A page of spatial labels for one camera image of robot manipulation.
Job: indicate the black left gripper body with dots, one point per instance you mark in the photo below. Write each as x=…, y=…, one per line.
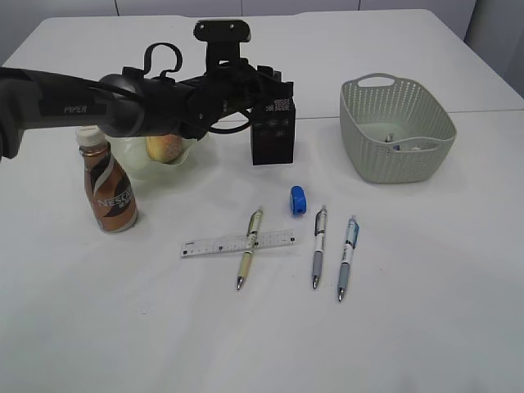
x=231, y=85

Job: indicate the clear plastic ruler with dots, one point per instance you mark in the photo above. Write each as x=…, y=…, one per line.
x=236, y=244

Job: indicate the grey retractable pen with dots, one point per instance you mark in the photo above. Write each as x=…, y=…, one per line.
x=319, y=233

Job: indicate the blue pencil sharpener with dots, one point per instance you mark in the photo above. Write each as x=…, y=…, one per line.
x=298, y=202

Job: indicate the beige retractable pen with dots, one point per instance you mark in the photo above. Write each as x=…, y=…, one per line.
x=247, y=255

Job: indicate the black mesh pen holder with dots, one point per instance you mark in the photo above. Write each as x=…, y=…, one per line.
x=273, y=132

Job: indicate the light blue retractable pen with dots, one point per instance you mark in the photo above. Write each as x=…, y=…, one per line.
x=352, y=233

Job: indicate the brown Nescafe coffee bottle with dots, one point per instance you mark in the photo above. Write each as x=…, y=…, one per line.
x=107, y=186

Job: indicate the green glass wavy plate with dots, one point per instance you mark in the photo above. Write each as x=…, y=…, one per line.
x=144, y=158

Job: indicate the green plastic woven basket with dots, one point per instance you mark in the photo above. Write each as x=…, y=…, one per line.
x=377, y=104

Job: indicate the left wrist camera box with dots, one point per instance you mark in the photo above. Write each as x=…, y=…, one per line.
x=222, y=31

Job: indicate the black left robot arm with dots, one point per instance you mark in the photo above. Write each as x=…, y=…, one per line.
x=125, y=105

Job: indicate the sugared bread bun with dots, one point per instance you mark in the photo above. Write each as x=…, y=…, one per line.
x=165, y=148

